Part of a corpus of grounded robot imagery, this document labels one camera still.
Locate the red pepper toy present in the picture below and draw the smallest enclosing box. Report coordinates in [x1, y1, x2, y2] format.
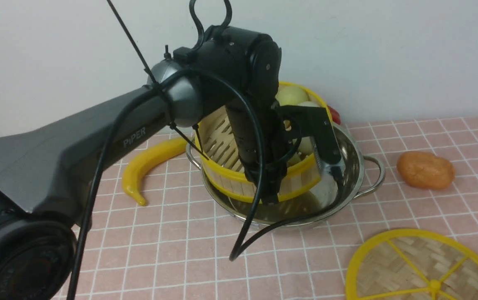
[327, 105, 341, 125]

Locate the yellow bamboo steamer lid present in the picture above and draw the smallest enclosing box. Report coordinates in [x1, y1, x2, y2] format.
[345, 229, 478, 300]

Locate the smooth white steamed bun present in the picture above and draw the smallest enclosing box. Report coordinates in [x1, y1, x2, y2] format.
[298, 101, 321, 108]

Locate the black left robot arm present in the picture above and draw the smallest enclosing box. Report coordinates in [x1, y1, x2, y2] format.
[0, 25, 287, 300]

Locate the pink checkered tablecloth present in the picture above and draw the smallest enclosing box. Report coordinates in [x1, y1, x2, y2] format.
[75, 117, 478, 300]

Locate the yellow plastic banana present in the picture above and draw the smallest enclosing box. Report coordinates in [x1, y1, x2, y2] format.
[122, 138, 187, 206]

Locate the yellowish round steamed bun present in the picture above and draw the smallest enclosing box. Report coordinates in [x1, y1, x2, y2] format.
[276, 85, 309, 106]

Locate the yellow-rimmed bamboo steamer basket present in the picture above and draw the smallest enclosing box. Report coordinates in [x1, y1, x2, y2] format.
[195, 82, 335, 203]

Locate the stainless steel pot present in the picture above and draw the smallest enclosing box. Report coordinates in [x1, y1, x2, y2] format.
[186, 123, 386, 228]

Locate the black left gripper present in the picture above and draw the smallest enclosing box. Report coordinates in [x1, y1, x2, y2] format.
[225, 100, 302, 205]

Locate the orange bread roll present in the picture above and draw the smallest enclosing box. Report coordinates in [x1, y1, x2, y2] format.
[396, 151, 456, 190]

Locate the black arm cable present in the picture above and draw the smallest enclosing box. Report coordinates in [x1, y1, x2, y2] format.
[66, 67, 346, 300]

